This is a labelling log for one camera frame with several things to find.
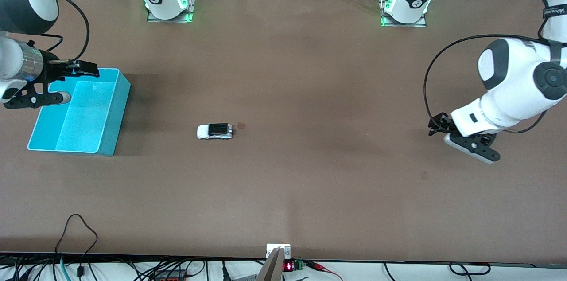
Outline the white jeep toy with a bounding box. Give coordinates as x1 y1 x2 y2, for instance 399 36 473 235
197 123 233 140

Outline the turquoise plastic bin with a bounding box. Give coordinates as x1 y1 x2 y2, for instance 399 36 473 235
27 67 132 157

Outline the black box with red parts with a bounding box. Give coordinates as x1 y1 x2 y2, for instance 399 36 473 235
153 270 189 281

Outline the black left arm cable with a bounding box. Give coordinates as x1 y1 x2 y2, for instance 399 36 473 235
423 0 567 135

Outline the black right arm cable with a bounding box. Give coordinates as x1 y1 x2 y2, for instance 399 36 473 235
0 0 90 62

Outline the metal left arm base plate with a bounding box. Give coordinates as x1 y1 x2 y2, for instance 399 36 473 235
380 0 428 28

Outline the black coiled floor cable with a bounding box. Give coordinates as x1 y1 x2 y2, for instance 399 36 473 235
383 262 491 280

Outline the red clip lead wire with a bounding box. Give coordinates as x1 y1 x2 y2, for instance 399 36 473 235
305 261 344 281

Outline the black looped thin cable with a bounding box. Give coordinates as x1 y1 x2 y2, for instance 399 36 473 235
54 213 99 278

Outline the silver table edge bracket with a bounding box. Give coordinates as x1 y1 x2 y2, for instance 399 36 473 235
267 244 291 258

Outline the grey camera mount bar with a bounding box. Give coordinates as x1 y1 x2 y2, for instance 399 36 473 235
256 247 284 281

